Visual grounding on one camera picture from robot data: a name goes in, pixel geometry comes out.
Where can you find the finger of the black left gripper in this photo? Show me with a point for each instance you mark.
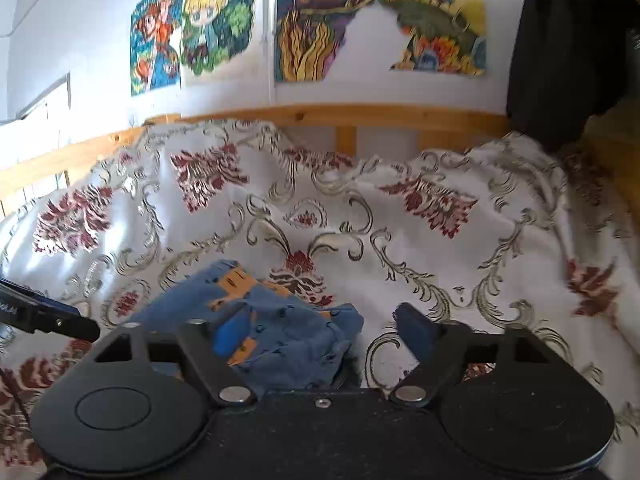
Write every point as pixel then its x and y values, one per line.
pixel 78 327

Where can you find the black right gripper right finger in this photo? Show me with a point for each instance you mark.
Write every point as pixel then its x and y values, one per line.
pixel 507 401

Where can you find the dark hanging garment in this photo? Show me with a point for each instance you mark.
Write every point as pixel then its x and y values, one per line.
pixel 571 60

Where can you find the white floral bedspread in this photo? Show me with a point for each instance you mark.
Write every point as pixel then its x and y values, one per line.
pixel 501 235

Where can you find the blue orange patterned pants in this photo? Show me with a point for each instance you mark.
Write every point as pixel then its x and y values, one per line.
pixel 275 340

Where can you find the anime character wall picture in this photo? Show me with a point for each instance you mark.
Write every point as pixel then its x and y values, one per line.
pixel 175 41

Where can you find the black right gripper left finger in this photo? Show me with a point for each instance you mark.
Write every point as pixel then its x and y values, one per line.
pixel 137 401

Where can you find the colourful wall picture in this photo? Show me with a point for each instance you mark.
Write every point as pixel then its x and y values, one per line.
pixel 308 34

